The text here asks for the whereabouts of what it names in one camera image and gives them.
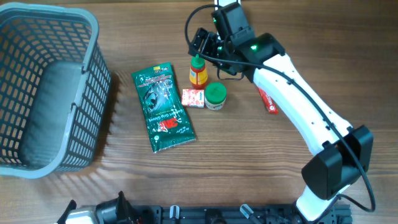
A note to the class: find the green lid jar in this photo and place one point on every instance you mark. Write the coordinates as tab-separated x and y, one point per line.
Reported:
215	96

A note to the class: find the green glove package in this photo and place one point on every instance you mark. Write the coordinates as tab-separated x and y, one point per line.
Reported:
167	122

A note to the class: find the red sriracha bottle green cap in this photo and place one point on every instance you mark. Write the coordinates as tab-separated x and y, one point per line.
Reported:
198	75

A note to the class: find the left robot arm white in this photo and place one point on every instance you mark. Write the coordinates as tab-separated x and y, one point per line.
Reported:
106	212

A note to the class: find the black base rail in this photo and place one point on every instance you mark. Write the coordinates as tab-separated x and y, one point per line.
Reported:
217	214

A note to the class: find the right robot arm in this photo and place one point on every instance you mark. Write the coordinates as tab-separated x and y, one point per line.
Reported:
340	153

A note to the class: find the small red white box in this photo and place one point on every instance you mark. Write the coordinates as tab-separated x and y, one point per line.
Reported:
193	98

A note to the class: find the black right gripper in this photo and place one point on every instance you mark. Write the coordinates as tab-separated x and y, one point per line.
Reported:
209	38

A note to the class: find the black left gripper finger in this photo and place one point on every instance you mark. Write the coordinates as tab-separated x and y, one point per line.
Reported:
71	206
122	211

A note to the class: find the red stick sachet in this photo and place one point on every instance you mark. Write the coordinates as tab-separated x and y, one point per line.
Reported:
268	101

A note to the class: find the white barcode scanner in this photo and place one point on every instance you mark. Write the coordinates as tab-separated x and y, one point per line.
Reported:
225	2

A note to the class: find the grey plastic basket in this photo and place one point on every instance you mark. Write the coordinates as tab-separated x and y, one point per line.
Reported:
54	89

